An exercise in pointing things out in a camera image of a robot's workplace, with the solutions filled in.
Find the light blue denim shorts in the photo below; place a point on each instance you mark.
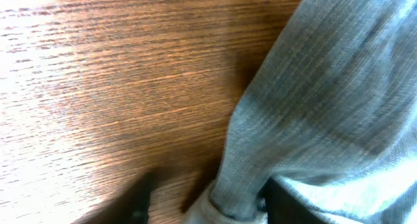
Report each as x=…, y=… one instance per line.
x=330, y=116

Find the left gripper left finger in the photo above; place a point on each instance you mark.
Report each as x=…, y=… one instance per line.
x=130, y=208

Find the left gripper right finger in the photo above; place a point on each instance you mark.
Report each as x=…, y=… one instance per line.
x=282, y=208

